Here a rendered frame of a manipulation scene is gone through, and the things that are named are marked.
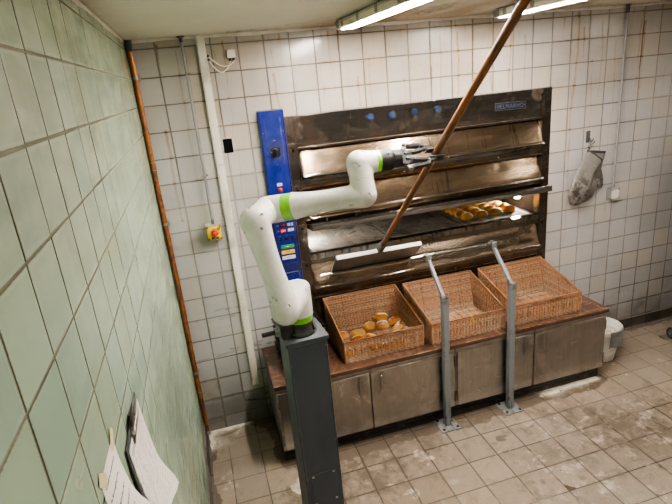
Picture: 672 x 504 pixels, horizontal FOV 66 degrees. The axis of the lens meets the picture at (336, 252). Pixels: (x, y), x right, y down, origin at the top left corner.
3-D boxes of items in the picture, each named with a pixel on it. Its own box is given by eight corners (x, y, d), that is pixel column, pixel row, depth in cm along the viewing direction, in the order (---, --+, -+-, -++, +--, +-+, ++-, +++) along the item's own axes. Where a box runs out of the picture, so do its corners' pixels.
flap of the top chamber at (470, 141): (302, 179, 332) (296, 149, 332) (541, 145, 374) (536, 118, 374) (303, 178, 327) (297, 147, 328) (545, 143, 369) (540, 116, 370)
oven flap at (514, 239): (314, 290, 357) (309, 262, 357) (538, 246, 399) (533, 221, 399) (316, 290, 352) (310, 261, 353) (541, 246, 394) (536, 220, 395)
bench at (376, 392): (271, 416, 377) (261, 346, 359) (554, 345, 434) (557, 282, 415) (286, 467, 326) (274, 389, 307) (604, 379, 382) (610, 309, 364)
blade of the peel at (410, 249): (422, 245, 316) (420, 240, 318) (337, 260, 303) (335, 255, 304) (405, 267, 349) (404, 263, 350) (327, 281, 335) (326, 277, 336)
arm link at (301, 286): (280, 328, 232) (275, 289, 226) (290, 312, 246) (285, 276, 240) (308, 328, 229) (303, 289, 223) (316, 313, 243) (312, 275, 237)
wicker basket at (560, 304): (475, 301, 396) (475, 267, 387) (538, 287, 409) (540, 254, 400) (513, 327, 351) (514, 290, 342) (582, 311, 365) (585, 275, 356)
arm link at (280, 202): (253, 229, 221) (245, 202, 217) (263, 221, 233) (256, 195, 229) (292, 223, 216) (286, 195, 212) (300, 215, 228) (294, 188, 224)
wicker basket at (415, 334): (324, 332, 369) (320, 297, 360) (397, 316, 383) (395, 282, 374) (344, 365, 325) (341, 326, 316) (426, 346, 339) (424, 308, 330)
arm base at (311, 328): (265, 347, 228) (264, 335, 226) (258, 333, 242) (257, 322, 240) (321, 333, 236) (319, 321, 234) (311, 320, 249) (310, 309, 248)
